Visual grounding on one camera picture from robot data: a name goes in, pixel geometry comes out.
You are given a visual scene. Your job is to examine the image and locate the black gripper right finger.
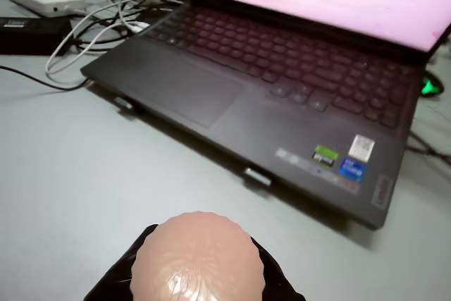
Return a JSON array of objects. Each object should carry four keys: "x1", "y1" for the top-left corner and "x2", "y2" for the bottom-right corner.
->
[{"x1": 248, "y1": 238, "x2": 306, "y2": 301}]

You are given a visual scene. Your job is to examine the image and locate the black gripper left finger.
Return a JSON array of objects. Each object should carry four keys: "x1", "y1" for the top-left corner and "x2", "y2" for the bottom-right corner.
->
[{"x1": 82, "y1": 225, "x2": 159, "y2": 301}]

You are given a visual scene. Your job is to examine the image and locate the pink bottle with pink cap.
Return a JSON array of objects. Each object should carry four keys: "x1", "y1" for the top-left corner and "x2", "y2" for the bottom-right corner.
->
[{"x1": 129, "y1": 211, "x2": 267, "y2": 301}]

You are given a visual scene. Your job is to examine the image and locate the dark grey laptop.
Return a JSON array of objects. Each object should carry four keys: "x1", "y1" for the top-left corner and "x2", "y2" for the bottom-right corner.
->
[{"x1": 80, "y1": 0, "x2": 451, "y2": 232}]

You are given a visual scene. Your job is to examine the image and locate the black power adapter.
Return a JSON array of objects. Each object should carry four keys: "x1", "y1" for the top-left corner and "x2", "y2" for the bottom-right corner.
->
[{"x1": 0, "y1": 16, "x2": 73, "y2": 56}]

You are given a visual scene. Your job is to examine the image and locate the white power strip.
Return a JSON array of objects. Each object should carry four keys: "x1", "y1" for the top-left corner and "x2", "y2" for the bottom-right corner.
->
[{"x1": 6, "y1": 0, "x2": 87, "y2": 18}]

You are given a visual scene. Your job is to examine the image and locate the thin black power cable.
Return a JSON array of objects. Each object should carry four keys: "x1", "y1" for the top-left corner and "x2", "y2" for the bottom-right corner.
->
[{"x1": 0, "y1": 64, "x2": 93, "y2": 92}]

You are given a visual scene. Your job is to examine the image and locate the white cable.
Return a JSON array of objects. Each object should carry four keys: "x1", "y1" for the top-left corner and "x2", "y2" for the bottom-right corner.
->
[{"x1": 44, "y1": 0, "x2": 185, "y2": 85}]

